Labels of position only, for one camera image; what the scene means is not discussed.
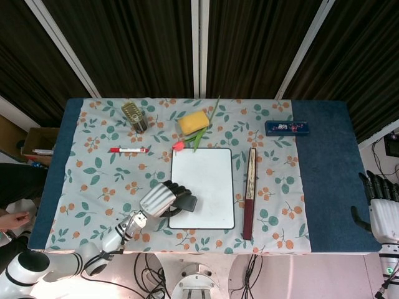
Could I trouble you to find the blue oblong printed box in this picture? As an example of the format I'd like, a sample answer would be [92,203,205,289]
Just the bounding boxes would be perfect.
[264,120,311,137]

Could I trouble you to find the black board eraser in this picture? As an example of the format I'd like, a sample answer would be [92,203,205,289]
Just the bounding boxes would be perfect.
[179,194,198,212]

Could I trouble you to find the bystander bare hand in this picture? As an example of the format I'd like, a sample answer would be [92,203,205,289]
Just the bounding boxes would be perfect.
[0,211,31,232]

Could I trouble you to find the artificial red tulip flower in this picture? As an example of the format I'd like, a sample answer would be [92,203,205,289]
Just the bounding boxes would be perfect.
[173,95,221,153]

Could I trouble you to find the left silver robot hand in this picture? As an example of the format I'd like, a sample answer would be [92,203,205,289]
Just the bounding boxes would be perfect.
[139,179,194,219]

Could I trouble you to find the white metal frame post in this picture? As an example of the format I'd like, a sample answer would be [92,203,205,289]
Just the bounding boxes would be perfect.
[274,0,336,100]
[24,0,100,98]
[190,0,209,98]

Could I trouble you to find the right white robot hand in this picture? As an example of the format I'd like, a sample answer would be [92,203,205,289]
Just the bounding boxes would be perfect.
[350,170,399,244]

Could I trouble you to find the black cable bundle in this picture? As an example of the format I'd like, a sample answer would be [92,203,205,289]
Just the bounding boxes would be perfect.
[229,254,263,299]
[133,252,171,299]

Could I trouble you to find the brown cardboard box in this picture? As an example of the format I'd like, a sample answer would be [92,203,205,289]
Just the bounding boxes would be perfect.
[21,126,60,166]

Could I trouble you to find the dark pleated curtain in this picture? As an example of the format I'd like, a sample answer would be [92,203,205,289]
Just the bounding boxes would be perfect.
[0,0,399,144]

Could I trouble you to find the yellow sponge with green pad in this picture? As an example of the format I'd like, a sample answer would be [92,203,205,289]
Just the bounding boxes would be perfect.
[177,112,209,136]

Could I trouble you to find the red and white marker pen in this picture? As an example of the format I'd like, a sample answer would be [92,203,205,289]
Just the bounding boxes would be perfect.
[109,147,150,154]

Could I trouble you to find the bystander black trouser leg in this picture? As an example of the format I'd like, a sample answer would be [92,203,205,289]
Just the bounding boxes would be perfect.
[0,161,48,213]

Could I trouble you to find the white board with black rim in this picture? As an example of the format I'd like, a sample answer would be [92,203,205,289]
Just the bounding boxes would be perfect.
[168,148,236,230]

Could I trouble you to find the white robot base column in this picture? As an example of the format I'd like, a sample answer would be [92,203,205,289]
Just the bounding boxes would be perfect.
[170,261,224,299]

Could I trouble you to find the folded dark red fan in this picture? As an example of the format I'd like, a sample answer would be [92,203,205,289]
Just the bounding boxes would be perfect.
[242,148,258,240]

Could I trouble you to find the floral printed tablecloth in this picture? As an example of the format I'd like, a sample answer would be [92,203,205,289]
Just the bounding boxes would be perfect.
[45,98,312,254]

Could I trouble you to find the blue felt table cover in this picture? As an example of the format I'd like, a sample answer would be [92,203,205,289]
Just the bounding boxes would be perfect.
[27,98,383,255]

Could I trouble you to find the open rectangular tin can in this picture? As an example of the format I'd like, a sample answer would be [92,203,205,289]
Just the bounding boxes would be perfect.
[121,102,150,134]

